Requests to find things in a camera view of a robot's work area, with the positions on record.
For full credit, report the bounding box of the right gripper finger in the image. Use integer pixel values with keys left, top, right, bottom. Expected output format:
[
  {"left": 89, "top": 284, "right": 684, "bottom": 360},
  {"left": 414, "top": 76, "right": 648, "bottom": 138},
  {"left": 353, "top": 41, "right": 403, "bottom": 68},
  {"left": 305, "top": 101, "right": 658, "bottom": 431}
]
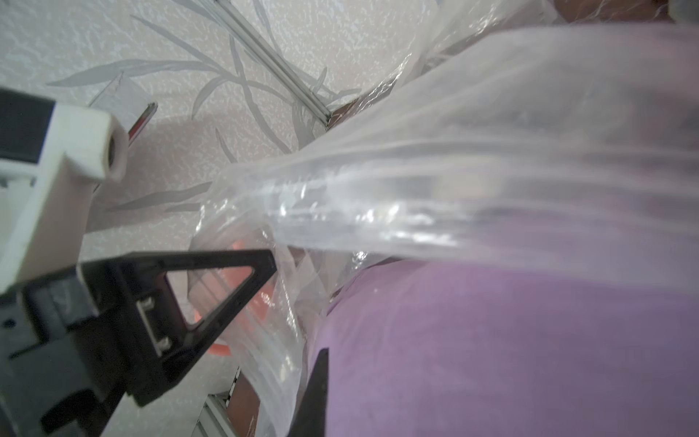
[{"left": 288, "top": 348, "right": 329, "bottom": 437}]

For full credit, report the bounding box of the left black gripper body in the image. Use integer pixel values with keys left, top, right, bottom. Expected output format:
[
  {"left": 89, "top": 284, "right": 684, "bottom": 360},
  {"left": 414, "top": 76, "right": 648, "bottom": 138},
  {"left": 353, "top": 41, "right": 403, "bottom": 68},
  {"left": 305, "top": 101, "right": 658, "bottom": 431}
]
[{"left": 1, "top": 261, "right": 164, "bottom": 436}]

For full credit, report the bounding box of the lilac garment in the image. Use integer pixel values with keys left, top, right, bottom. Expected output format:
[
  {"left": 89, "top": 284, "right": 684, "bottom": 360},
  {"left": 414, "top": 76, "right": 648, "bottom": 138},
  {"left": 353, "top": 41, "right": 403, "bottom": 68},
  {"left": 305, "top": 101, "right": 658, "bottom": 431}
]
[{"left": 308, "top": 206, "right": 699, "bottom": 437}]

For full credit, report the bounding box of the clear plastic vacuum bag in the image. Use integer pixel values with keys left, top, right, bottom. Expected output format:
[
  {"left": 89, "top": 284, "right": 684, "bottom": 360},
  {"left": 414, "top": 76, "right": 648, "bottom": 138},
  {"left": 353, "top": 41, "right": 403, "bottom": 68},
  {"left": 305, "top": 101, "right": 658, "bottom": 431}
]
[{"left": 191, "top": 2, "right": 698, "bottom": 436}]

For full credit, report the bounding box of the pink watering can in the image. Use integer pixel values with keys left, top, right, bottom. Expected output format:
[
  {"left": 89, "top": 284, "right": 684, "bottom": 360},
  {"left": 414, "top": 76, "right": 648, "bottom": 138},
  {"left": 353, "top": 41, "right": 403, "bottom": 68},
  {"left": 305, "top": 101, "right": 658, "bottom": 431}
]
[{"left": 187, "top": 243, "right": 278, "bottom": 356}]

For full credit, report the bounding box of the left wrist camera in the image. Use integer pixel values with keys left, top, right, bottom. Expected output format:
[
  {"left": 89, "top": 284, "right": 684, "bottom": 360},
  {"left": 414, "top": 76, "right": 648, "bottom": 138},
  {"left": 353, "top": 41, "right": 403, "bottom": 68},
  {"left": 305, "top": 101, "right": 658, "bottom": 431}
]
[{"left": 1, "top": 88, "right": 129, "bottom": 290}]

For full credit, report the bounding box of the clear plastic wall shelf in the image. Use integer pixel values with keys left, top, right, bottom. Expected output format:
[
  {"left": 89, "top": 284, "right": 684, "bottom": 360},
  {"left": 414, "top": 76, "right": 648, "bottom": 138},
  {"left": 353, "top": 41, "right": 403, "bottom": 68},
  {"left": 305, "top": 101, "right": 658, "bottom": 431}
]
[{"left": 88, "top": 73, "right": 158, "bottom": 144}]

